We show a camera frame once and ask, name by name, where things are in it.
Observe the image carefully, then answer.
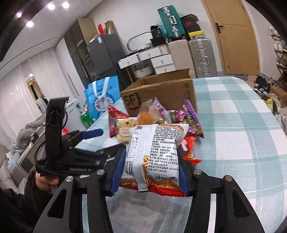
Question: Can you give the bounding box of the cream biscuit packet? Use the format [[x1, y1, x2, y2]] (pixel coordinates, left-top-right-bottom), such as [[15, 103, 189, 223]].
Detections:
[[116, 118, 138, 142]]

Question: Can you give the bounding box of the brown cardboard box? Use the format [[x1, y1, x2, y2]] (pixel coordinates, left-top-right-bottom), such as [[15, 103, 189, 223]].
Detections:
[[120, 68, 198, 118]]

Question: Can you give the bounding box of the black bag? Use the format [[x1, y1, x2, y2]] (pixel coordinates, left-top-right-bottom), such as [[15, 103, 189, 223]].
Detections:
[[150, 25, 166, 46]]

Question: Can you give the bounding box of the teal suitcase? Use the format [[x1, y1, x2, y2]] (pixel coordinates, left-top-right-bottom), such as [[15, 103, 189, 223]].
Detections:
[[157, 6, 186, 41]]

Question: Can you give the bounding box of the grey crumpled cloth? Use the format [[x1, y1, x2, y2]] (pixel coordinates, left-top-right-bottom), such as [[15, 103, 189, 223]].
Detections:
[[16, 122, 46, 156]]

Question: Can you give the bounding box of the dark grey refrigerator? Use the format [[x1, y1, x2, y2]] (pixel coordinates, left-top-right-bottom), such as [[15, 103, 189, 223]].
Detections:
[[86, 34, 126, 90]]

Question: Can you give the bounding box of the white drawer dresser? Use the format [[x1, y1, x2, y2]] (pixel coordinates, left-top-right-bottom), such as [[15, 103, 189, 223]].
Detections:
[[118, 45, 176, 75]]

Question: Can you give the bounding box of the white red noodle snack packet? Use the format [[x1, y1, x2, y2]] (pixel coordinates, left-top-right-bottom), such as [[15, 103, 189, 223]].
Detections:
[[120, 123, 191, 198]]

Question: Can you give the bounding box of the brown carton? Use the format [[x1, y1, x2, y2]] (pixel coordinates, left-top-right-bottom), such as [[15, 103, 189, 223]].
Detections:
[[104, 20, 117, 35]]

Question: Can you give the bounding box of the yellow black shoe box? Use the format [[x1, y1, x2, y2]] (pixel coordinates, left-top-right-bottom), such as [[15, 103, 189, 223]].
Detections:
[[187, 30, 205, 40]]

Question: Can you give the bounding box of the dark tall cabinet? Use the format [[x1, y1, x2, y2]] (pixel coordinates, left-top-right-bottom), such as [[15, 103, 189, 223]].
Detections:
[[64, 18, 99, 88]]

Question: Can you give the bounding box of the chrome arched frame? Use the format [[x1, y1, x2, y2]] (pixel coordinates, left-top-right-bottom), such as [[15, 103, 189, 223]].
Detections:
[[127, 31, 153, 53]]

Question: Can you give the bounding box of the red black shoe box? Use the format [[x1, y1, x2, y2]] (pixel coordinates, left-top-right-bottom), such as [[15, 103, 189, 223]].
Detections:
[[180, 14, 199, 25]]

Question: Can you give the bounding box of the clear orange snack packet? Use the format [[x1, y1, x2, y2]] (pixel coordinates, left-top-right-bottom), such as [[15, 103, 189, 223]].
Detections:
[[137, 99, 165, 126]]

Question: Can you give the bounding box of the group of shoes on floor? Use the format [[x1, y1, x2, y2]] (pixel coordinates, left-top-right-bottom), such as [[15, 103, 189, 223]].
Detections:
[[253, 76, 281, 101]]

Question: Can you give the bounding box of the blue cartoon tote bag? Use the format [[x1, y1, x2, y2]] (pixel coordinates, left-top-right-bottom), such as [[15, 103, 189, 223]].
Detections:
[[84, 76, 120, 120]]

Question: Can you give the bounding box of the white curtain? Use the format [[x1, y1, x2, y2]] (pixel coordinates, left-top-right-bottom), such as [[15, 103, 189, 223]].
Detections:
[[0, 48, 68, 139]]

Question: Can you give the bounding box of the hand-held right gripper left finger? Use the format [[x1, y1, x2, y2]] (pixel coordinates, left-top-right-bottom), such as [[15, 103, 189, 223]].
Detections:
[[34, 149, 127, 233]]

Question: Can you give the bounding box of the silver suitcase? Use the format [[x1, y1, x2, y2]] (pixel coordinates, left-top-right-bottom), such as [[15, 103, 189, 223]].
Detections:
[[188, 38, 218, 78]]

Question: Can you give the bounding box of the pink green candy packet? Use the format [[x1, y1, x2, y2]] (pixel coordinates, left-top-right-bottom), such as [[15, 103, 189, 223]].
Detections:
[[168, 109, 191, 126]]

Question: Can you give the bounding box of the person's left forearm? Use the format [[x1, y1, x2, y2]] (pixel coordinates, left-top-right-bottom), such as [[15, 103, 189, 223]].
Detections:
[[0, 175, 52, 233]]

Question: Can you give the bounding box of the wooden door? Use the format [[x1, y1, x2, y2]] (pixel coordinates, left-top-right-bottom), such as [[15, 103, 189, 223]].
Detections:
[[202, 0, 260, 75]]

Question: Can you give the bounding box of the purple snack packet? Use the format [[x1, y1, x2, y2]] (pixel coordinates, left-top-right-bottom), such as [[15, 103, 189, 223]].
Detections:
[[183, 99, 205, 138]]

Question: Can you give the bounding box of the teal checked tablecloth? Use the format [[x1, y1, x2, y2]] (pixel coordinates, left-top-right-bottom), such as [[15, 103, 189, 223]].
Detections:
[[82, 76, 287, 233]]

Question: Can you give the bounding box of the pink patterned snack packet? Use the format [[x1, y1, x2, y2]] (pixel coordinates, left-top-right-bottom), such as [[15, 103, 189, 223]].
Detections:
[[154, 97, 171, 122]]

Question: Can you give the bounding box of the metal shoe rack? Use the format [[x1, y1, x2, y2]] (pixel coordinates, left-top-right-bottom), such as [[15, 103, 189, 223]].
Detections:
[[268, 27, 287, 90]]

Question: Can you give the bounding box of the woven storage basket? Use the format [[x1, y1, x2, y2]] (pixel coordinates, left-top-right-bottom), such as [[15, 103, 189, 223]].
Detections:
[[133, 66, 155, 79]]

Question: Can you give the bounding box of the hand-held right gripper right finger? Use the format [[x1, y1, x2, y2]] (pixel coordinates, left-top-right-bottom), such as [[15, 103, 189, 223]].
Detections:
[[178, 158, 266, 233]]

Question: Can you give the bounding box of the green drink can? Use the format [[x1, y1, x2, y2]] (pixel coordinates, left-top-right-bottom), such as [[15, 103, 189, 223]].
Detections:
[[80, 111, 95, 129]]

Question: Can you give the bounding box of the white floor appliance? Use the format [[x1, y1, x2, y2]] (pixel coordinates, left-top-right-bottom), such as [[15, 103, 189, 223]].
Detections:
[[65, 101, 81, 132]]

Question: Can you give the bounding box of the person's left hand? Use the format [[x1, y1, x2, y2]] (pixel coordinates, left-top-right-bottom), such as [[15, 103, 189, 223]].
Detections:
[[35, 172, 59, 194]]

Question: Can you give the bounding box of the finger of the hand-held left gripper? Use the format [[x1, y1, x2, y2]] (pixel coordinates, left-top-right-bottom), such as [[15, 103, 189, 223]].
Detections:
[[72, 129, 104, 144], [75, 143, 126, 168]]

